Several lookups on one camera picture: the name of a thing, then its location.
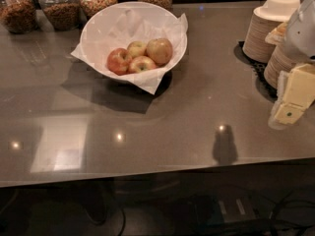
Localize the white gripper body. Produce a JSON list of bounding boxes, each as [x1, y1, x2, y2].
[[283, 0, 315, 63]]

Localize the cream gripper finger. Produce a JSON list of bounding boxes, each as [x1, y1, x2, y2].
[[265, 22, 287, 45], [268, 63, 315, 130]]

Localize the large red-yellow apple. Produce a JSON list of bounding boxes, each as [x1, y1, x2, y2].
[[146, 38, 173, 66]]

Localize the front red-yellow apple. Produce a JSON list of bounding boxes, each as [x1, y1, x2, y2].
[[128, 56, 157, 74]]

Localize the back yellow-green apple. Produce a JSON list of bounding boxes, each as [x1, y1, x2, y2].
[[127, 40, 147, 58]]

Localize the left red apple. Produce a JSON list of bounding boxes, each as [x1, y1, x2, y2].
[[106, 48, 132, 76]]

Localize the white bowl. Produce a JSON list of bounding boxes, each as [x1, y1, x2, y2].
[[79, 1, 188, 84]]

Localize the front stack paper bowls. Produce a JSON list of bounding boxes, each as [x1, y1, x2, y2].
[[264, 44, 296, 89]]

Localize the black rubber mat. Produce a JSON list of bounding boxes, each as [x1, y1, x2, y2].
[[241, 51, 278, 102]]

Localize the white paper liner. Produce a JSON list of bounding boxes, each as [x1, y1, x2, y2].
[[70, 10, 189, 95]]

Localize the far left cereal jar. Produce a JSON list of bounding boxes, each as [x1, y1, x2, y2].
[[0, 0, 37, 33]]

